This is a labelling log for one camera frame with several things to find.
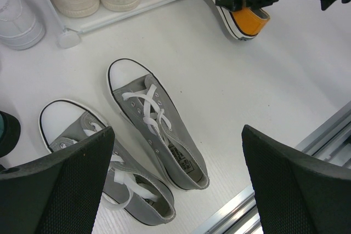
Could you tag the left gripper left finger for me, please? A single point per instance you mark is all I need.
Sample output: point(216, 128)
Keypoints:
point(60, 192)

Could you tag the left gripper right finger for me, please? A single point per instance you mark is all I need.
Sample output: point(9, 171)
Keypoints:
point(295, 192)

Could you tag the orange canvas sneaker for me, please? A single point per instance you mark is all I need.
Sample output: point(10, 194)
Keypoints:
point(244, 24)

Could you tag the grey canvas sneaker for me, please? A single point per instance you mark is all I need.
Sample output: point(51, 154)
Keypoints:
point(144, 102)
point(128, 185)

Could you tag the upper green heeled shoe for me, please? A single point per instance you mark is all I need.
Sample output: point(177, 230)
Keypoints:
point(10, 133)

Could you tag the white plastic shoe cabinet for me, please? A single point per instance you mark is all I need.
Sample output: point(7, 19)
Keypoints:
point(73, 28)

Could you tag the right white sneaker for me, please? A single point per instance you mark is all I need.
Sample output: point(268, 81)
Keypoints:
point(20, 26)

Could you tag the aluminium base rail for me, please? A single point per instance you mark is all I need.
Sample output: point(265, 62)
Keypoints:
point(329, 143)

